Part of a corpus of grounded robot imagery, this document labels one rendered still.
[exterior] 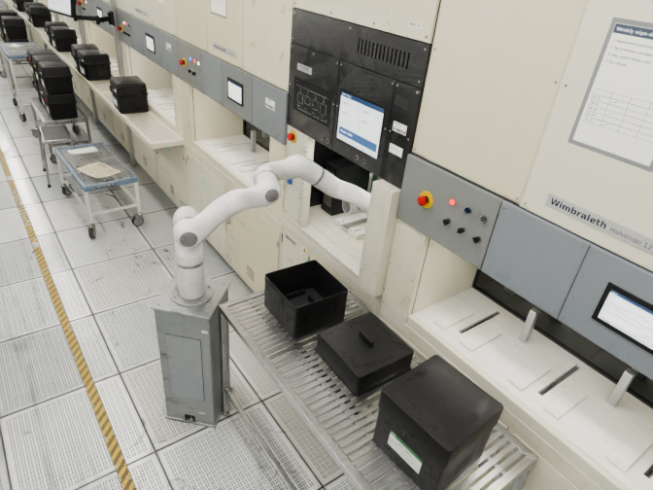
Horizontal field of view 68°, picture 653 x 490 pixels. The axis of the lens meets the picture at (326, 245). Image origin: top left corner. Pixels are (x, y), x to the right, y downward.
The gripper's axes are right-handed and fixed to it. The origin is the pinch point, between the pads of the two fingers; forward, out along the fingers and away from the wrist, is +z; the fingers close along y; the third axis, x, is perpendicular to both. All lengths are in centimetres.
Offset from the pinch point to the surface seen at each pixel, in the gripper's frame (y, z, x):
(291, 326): 24, -72, -38
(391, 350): 59, -46, -33
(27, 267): -198, -166, -120
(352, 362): 57, -63, -34
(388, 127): 16, -28, 42
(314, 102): -35, -31, 38
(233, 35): -119, -35, 53
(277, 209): -64, -32, -33
